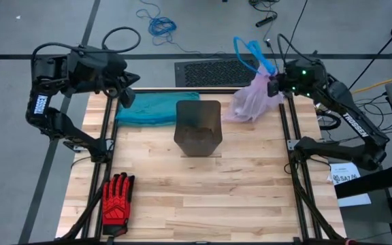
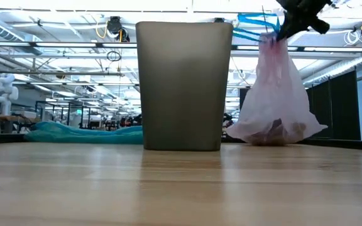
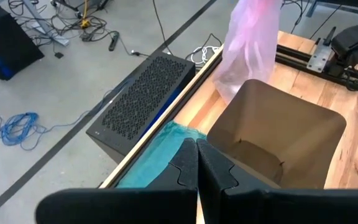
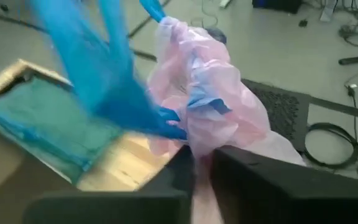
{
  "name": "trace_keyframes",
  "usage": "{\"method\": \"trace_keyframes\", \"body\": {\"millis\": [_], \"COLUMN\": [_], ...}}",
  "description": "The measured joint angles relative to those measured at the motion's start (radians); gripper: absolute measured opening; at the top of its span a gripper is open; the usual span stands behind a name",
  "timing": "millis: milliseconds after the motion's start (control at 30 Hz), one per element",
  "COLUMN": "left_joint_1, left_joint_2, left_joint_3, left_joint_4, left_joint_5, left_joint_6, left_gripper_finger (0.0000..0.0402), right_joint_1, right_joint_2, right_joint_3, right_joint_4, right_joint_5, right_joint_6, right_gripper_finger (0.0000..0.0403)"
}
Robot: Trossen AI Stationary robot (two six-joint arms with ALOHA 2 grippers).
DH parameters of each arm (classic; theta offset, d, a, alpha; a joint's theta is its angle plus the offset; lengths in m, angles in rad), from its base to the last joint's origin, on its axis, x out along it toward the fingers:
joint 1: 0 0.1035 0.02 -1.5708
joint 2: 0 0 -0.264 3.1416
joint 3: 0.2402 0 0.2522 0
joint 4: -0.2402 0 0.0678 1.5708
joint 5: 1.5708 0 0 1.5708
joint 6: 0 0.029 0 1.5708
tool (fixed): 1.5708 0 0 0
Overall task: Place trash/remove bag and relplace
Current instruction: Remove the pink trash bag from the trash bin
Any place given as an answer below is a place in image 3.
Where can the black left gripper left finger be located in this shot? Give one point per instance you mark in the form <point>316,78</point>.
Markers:
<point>182,174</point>

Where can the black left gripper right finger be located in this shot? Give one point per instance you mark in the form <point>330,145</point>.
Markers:
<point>216,174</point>

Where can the teal trash bag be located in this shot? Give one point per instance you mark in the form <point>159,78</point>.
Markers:
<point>154,155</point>

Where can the translucent grey trash bin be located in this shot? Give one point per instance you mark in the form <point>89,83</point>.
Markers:
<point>275,118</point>

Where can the pale pink trash bag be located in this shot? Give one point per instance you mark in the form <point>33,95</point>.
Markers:
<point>247,46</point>

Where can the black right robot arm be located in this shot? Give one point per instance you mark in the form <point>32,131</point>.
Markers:
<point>353,40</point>

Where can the black perforated computer case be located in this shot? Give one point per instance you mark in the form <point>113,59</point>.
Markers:
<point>141,99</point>

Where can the black power strip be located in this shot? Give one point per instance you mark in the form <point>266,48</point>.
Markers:
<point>114,40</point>

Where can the silver metal bar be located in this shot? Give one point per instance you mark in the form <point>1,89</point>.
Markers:
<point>43,25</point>

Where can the black box with blue light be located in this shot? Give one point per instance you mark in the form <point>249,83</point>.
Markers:
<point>5,40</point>

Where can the silver bracket plate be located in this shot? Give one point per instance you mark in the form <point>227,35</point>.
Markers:
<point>320,59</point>

